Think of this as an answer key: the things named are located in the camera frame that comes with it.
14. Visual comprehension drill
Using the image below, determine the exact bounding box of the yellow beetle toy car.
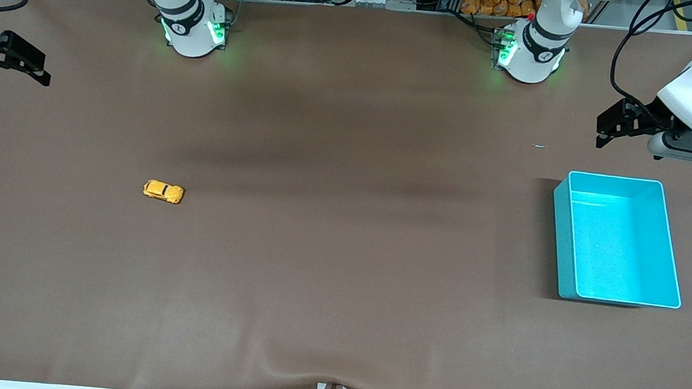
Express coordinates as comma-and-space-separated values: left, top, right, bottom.
142, 179, 186, 206

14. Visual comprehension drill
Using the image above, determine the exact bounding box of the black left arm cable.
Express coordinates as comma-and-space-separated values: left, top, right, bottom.
607, 0, 692, 125

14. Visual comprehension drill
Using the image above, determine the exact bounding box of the brown table cover cloth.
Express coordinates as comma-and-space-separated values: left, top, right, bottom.
0, 0, 692, 389

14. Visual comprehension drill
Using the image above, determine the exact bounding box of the orange bags pile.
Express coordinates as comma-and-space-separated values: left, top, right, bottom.
460, 0, 591, 25

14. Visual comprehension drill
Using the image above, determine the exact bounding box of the teal plastic bin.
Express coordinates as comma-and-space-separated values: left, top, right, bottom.
544, 169, 692, 310

